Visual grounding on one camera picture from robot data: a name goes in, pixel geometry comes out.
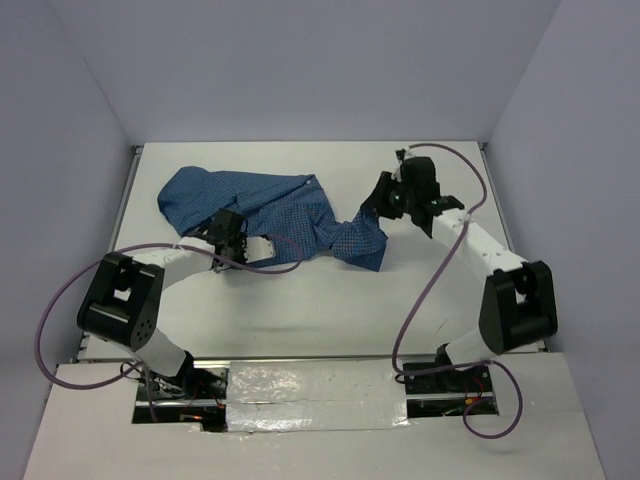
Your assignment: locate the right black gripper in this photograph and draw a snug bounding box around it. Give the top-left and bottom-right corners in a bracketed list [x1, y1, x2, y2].
[359, 171, 416, 220]

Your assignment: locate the blue checked long sleeve shirt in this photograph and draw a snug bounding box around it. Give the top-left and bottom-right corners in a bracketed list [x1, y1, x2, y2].
[157, 166, 387, 272]

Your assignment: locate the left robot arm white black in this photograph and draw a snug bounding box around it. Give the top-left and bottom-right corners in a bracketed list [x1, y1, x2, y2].
[77, 210, 247, 399]

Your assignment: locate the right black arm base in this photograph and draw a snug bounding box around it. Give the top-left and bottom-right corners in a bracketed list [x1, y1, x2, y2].
[395, 366, 498, 419]

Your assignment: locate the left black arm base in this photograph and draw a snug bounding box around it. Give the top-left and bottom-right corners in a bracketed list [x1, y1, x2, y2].
[126, 365, 229, 433]

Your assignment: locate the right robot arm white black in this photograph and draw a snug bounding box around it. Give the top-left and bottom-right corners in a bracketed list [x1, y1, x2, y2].
[362, 150, 558, 391]

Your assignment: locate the silver tape sheet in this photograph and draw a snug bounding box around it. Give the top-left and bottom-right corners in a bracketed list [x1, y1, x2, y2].
[225, 360, 409, 433]

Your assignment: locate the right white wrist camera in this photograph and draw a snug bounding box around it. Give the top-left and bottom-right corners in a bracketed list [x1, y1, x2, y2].
[392, 148, 414, 183]

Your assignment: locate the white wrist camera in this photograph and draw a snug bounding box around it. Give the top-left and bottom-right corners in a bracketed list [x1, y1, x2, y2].
[392, 148, 414, 183]
[244, 236, 276, 264]

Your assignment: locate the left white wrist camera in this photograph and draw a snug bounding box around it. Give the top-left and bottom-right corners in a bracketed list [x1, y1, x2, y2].
[244, 236, 276, 264]

